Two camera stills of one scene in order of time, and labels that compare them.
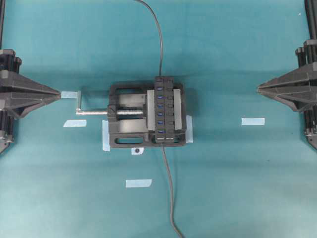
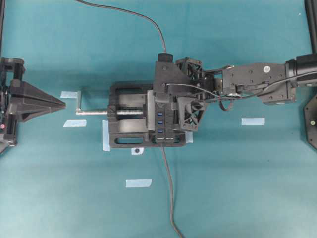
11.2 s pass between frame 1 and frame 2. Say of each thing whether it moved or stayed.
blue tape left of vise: stayed
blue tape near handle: stayed
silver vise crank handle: stayed
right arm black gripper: moved
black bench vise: stayed
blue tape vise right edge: stayed
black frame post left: stayed
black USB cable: moved
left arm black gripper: moved
